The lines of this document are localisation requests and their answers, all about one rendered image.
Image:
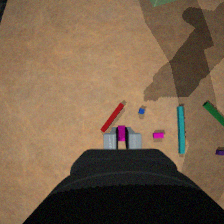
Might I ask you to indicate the green rod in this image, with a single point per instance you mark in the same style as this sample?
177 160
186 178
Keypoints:
213 112

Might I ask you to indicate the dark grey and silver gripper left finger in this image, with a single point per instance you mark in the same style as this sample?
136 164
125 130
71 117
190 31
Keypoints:
109 139

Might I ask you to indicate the red rod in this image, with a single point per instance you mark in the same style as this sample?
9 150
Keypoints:
112 117

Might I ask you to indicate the small blue cube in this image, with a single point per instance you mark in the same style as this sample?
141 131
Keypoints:
141 111

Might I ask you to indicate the small magenta block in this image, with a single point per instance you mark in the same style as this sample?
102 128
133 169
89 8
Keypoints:
121 133
158 135

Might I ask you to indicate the turquoise rod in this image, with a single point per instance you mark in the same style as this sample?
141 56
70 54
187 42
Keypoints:
181 134

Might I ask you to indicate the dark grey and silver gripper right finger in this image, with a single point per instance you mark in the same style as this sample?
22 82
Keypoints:
132 140

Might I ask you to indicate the purple rod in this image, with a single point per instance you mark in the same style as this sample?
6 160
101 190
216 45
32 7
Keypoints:
219 152

